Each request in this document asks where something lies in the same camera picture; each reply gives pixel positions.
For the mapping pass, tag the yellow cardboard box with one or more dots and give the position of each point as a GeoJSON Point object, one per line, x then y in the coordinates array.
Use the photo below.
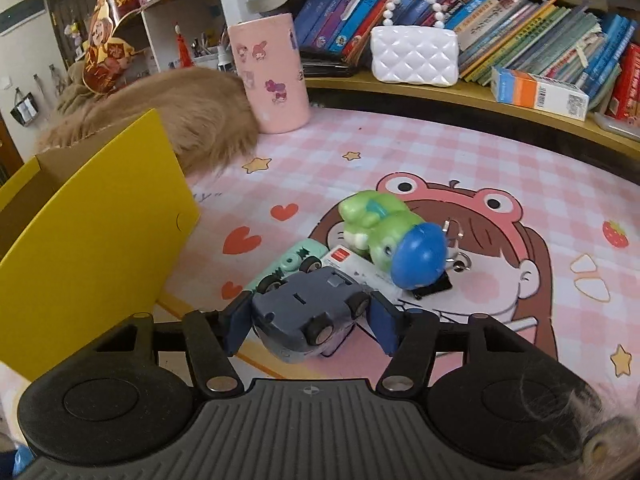
{"type": "Point", "coordinates": [89, 236]}

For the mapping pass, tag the pink checkered table mat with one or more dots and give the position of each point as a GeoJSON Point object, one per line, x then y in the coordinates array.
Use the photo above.
{"type": "Point", "coordinates": [554, 243]}

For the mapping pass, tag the grey toy car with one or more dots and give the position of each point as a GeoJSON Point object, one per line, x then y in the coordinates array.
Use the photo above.
{"type": "Point", "coordinates": [308, 312]}

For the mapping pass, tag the white staples box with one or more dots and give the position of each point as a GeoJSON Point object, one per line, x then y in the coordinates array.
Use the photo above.
{"type": "Point", "coordinates": [363, 272]}

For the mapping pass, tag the white storage cabinet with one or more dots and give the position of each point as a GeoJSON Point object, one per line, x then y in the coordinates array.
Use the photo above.
{"type": "Point", "coordinates": [152, 27]}

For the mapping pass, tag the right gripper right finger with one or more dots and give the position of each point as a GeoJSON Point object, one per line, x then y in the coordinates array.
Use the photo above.
{"type": "Point", "coordinates": [408, 338]}

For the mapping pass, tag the green frog toy blue cap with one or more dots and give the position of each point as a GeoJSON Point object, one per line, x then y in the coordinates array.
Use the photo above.
{"type": "Point", "coordinates": [398, 241]}

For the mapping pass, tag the orange fluffy cat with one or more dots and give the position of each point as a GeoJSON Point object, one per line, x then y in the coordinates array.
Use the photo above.
{"type": "Point", "coordinates": [205, 114]}

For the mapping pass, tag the red gold foil balloon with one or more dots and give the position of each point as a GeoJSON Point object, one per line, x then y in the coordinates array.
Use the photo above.
{"type": "Point", "coordinates": [107, 56]}

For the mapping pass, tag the pink sticker cup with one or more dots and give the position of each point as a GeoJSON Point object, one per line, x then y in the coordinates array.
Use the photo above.
{"type": "Point", "coordinates": [267, 59]}

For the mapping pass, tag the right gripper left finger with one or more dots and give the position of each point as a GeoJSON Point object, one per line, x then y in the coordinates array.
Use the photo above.
{"type": "Point", "coordinates": [212, 338]}

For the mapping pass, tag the orange white medicine box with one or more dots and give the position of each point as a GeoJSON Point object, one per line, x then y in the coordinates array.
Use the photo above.
{"type": "Point", "coordinates": [538, 93]}

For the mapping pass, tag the red boxed book set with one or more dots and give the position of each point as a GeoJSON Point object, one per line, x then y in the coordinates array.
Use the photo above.
{"type": "Point", "coordinates": [624, 104]}

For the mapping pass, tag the white quilted pearl handbag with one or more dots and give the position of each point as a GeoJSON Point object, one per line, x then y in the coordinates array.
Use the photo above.
{"type": "Point", "coordinates": [414, 54]}

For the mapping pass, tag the black binder clip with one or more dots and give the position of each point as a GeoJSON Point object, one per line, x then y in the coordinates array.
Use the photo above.
{"type": "Point", "coordinates": [456, 261]}

